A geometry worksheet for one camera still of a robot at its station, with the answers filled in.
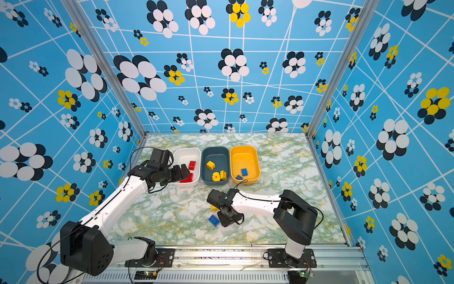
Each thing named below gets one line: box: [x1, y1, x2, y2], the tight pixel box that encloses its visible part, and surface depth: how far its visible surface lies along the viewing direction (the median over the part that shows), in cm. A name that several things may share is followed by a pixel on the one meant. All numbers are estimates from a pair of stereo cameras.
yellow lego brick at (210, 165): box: [206, 160, 216, 171], surface depth 104 cm
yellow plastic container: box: [229, 145, 261, 185], surface depth 106 cm
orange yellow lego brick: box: [219, 170, 227, 180], surface depth 98 cm
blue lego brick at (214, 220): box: [208, 214, 220, 228], surface depth 84 cm
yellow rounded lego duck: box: [212, 171, 221, 182], surface depth 98 cm
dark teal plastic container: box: [200, 146, 231, 186], surface depth 104 cm
